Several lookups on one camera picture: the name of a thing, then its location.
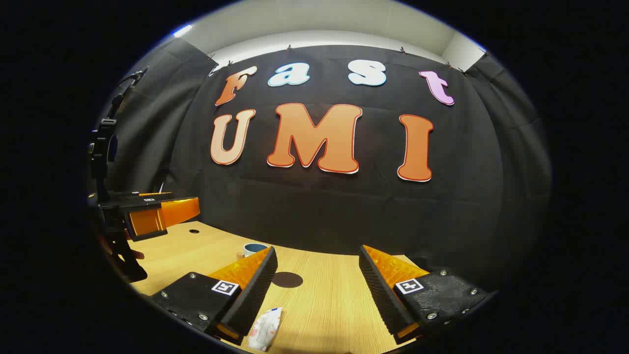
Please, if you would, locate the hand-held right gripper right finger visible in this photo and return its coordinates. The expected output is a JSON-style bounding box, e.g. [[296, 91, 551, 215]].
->
[[359, 245, 494, 345]]

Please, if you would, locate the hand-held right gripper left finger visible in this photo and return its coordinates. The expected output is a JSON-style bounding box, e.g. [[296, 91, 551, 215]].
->
[[150, 246, 279, 345]]

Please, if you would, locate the white toothpaste tube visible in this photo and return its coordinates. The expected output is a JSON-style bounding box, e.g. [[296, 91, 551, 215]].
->
[[247, 307, 284, 352]]

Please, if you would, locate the dark round coaster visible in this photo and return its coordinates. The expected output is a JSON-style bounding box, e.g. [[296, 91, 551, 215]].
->
[[272, 272, 304, 289]]

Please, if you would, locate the grey cup with wooden handle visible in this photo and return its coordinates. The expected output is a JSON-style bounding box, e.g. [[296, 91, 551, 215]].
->
[[236, 242, 270, 260]]

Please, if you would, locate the wooden desktop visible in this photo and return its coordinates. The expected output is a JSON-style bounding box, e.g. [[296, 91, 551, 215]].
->
[[129, 221, 433, 354]]

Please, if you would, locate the black backdrop cloth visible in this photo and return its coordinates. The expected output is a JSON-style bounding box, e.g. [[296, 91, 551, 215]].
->
[[96, 37, 553, 291]]

